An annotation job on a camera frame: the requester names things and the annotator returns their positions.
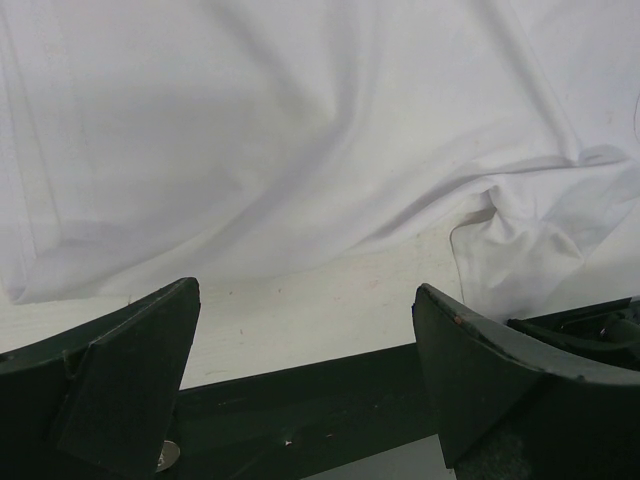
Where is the white t shirt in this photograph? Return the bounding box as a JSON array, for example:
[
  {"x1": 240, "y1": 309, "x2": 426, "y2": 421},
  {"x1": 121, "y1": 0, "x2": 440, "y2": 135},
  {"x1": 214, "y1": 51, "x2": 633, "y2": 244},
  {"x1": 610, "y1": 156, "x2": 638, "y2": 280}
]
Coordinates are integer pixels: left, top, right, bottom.
[{"x1": 1, "y1": 1, "x2": 639, "y2": 317}]

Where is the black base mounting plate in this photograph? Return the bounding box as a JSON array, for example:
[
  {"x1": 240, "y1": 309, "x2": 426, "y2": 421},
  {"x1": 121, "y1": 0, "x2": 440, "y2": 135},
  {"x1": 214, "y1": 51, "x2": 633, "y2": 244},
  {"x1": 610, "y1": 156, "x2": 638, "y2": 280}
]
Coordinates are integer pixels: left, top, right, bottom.
[{"x1": 160, "y1": 339, "x2": 440, "y2": 479}]

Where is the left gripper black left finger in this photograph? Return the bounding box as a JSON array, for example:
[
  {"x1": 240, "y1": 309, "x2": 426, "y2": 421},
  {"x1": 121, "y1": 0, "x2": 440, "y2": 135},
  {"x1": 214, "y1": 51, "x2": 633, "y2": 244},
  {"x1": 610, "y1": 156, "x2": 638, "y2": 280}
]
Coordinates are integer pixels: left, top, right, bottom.
[{"x1": 1, "y1": 278, "x2": 200, "y2": 479}]

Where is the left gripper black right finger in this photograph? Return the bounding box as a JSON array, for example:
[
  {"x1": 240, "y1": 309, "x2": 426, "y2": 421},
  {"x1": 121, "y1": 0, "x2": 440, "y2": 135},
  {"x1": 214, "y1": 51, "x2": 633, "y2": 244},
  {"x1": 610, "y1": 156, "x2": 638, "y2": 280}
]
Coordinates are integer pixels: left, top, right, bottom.
[{"x1": 412, "y1": 285, "x2": 639, "y2": 479}]

